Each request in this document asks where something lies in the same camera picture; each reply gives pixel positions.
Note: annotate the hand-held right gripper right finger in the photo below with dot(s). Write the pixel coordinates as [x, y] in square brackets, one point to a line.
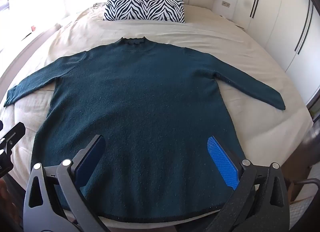
[222, 164]

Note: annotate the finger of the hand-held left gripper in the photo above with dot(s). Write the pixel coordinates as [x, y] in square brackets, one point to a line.
[13, 133]

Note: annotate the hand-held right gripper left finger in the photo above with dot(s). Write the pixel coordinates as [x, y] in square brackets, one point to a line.
[93, 156]

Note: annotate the dark teal knit sweater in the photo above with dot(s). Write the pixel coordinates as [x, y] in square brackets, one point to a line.
[140, 101]

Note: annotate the white quilted mat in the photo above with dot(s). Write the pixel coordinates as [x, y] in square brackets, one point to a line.
[307, 215]

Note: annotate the beige bed sheet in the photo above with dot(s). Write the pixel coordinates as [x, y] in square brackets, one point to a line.
[190, 34]

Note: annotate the white wardrobe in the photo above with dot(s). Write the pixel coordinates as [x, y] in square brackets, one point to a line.
[280, 16]

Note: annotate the zebra print pillow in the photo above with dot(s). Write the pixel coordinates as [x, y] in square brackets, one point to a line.
[145, 5]

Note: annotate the white wall socket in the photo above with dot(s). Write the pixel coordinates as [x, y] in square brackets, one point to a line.
[226, 3]

